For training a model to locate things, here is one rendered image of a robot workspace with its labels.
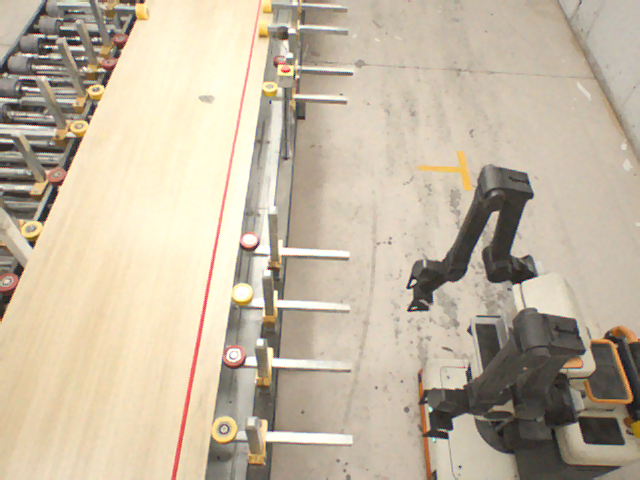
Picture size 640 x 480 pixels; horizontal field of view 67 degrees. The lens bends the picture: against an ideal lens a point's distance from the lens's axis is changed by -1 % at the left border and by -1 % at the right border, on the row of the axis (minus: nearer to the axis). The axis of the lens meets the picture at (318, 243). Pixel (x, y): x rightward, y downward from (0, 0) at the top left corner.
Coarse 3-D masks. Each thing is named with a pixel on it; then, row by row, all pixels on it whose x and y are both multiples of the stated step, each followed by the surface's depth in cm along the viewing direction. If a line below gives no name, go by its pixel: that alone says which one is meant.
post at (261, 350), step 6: (258, 342) 151; (264, 342) 152; (258, 348) 151; (264, 348) 151; (258, 354) 155; (264, 354) 155; (258, 360) 159; (264, 360) 158; (258, 366) 163; (264, 366) 163; (258, 372) 167; (264, 372) 167; (264, 390) 181
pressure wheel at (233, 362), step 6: (228, 348) 171; (234, 348) 171; (240, 348) 171; (222, 354) 170; (228, 354) 170; (234, 354) 170; (240, 354) 170; (228, 360) 169; (234, 360) 169; (240, 360) 169; (228, 366) 169; (234, 366) 168; (240, 366) 170
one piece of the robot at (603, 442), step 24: (600, 336) 191; (624, 336) 174; (624, 408) 175; (552, 432) 182; (576, 432) 169; (600, 432) 170; (624, 432) 170; (528, 456) 199; (552, 456) 180; (576, 456) 167; (600, 456) 166; (624, 456) 166
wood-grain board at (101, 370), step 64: (192, 0) 306; (256, 0) 309; (128, 64) 264; (192, 64) 267; (256, 64) 270; (128, 128) 235; (192, 128) 237; (256, 128) 241; (64, 192) 210; (128, 192) 211; (192, 192) 213; (64, 256) 191; (128, 256) 192; (192, 256) 194; (64, 320) 175; (128, 320) 176; (192, 320) 177; (0, 384) 161; (64, 384) 162; (128, 384) 163; (192, 384) 164; (0, 448) 149; (64, 448) 150; (128, 448) 151; (192, 448) 152
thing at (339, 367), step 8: (248, 360) 174; (272, 360) 175; (280, 360) 175; (288, 360) 175; (296, 360) 175; (304, 360) 175; (312, 360) 176; (272, 368) 175; (280, 368) 175; (288, 368) 175; (296, 368) 175; (304, 368) 174; (312, 368) 174; (320, 368) 174; (328, 368) 174; (336, 368) 174; (344, 368) 174
